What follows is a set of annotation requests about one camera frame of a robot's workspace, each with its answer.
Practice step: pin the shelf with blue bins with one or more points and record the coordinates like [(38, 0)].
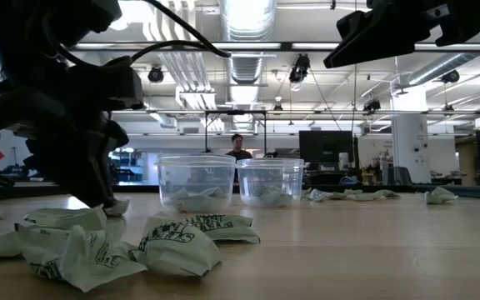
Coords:
[(129, 166)]

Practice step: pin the black monitor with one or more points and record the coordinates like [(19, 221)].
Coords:
[(325, 148)]

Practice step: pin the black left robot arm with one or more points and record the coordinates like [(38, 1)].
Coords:
[(36, 25)]

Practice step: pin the clear plastic container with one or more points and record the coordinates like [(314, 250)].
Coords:
[(271, 175), (196, 175)]

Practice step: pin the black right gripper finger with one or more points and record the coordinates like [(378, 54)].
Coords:
[(373, 48)]

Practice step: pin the black ceiling spotlight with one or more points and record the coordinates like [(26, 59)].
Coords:
[(450, 76), (155, 74), (371, 106)]

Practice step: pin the blue bag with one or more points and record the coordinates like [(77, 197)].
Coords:
[(348, 181)]

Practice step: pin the white bottle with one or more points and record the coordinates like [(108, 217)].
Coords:
[(343, 160)]

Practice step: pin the black hanging camera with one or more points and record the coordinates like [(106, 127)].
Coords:
[(300, 68)]

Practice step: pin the white column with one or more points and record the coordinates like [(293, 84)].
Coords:
[(411, 137)]

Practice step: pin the silver ventilation duct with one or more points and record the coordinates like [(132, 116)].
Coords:
[(246, 62)]

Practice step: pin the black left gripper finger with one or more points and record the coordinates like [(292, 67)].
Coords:
[(111, 166), (77, 166)]

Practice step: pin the person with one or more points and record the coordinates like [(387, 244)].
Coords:
[(238, 152)]

